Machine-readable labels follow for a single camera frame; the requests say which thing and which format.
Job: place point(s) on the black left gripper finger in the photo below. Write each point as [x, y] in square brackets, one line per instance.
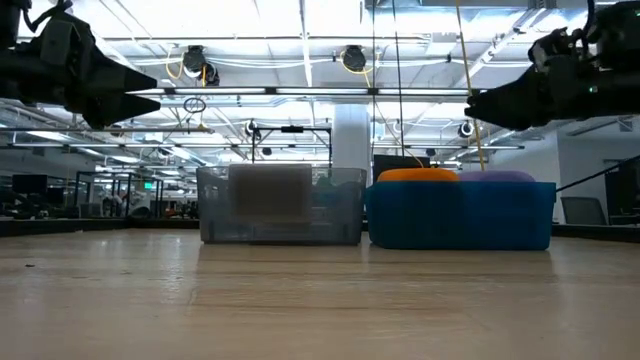
[120, 77]
[120, 110]

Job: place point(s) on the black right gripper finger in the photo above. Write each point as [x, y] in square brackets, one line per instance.
[510, 92]
[515, 116]

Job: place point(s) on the purple foam die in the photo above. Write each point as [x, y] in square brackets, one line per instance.
[495, 176]

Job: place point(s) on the orange foam die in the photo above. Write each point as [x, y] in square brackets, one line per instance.
[417, 175]

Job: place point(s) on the teal plastic bin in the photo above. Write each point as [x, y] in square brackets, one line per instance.
[460, 220]

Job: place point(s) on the transparent grey plastic bin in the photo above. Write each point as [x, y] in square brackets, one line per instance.
[215, 230]

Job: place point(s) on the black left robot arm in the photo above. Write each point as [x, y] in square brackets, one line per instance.
[10, 20]

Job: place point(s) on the black monitor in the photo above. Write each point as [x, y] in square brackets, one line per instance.
[30, 184]
[395, 161]

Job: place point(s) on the grey office chair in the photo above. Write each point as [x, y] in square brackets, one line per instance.
[582, 207]

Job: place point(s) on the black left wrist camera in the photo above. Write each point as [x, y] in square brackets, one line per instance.
[65, 42]

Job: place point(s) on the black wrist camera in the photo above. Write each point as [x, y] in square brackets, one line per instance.
[65, 42]
[555, 50]

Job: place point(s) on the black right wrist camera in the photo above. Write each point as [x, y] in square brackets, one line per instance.
[555, 50]

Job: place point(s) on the distant black frame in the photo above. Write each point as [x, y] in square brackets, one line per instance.
[292, 128]

